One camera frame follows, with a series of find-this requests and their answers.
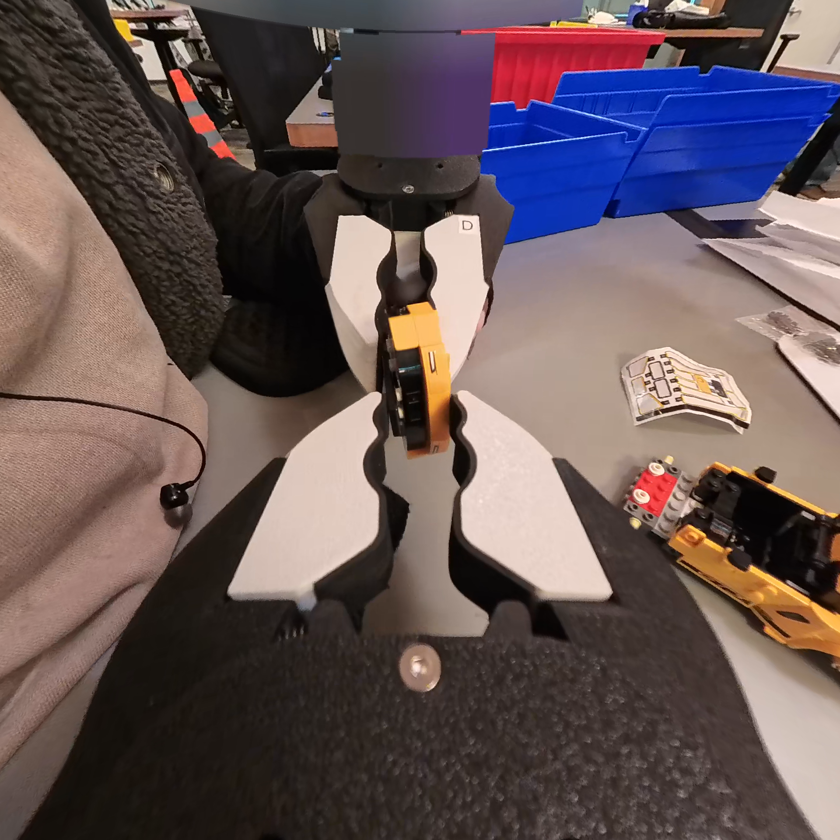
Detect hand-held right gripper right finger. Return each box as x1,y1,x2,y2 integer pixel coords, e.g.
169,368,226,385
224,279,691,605
451,390,615,605

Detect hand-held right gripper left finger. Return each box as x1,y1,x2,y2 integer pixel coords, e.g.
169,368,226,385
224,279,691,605
226,392,395,605

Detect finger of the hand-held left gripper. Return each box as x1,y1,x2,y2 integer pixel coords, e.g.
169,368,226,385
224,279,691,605
329,214,396,391
420,212,496,391

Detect orange red grey lego assembly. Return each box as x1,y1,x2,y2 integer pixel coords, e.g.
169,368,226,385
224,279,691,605
382,301,455,462

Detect person's left forearm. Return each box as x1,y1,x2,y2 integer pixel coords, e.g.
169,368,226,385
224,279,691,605
195,129,350,399

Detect yellow lego car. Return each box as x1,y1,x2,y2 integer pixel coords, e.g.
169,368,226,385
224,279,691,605
620,458,840,673

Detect red plastic bin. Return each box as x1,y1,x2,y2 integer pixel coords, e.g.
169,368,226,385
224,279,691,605
460,27,665,110

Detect sticker sheet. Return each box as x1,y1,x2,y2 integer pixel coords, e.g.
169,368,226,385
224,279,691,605
620,346,754,431

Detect orange cone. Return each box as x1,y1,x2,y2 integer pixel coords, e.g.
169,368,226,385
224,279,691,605
167,69,238,162

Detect beige garment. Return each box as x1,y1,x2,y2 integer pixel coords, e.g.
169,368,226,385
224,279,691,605
0,90,212,771

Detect dark fleece jacket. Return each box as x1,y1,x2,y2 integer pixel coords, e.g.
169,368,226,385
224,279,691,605
0,0,228,380

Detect clear bag of black parts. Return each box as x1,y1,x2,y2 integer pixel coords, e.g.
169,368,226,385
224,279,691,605
737,305,840,364

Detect white paper bags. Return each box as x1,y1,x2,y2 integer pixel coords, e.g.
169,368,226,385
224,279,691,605
707,189,840,325

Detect black wired earbud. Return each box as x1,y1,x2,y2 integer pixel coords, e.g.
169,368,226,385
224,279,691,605
0,389,210,527

